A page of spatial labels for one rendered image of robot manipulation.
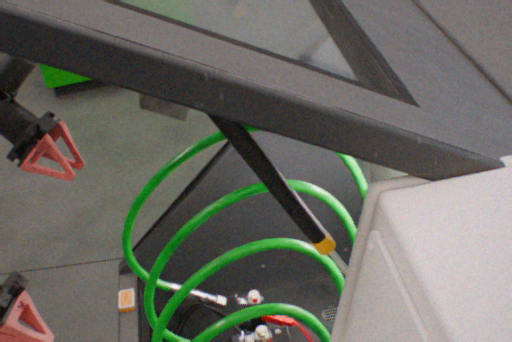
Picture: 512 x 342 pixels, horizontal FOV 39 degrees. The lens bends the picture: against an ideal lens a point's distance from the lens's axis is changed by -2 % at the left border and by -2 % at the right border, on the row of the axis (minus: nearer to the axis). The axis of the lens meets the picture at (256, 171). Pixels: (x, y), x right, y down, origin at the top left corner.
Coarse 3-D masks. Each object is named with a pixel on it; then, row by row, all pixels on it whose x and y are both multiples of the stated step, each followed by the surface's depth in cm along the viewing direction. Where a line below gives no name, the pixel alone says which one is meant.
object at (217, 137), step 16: (256, 128) 99; (192, 144) 100; (208, 144) 99; (176, 160) 100; (352, 160) 104; (160, 176) 101; (144, 192) 102; (128, 224) 104; (128, 240) 106; (128, 256) 107; (144, 272) 110; (160, 288) 112
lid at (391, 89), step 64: (0, 0) 49; (64, 0) 53; (128, 0) 64; (192, 0) 71; (256, 0) 81; (320, 0) 93; (384, 0) 102; (64, 64) 52; (128, 64) 52; (192, 64) 53; (256, 64) 58; (320, 64) 71; (384, 64) 74; (448, 64) 85; (320, 128) 58; (384, 128) 59; (448, 128) 65
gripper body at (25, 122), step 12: (0, 108) 109; (12, 108) 110; (24, 108) 112; (0, 120) 109; (12, 120) 109; (24, 120) 110; (36, 120) 111; (0, 132) 110; (12, 132) 110; (24, 132) 107; (12, 144) 112; (12, 156) 109
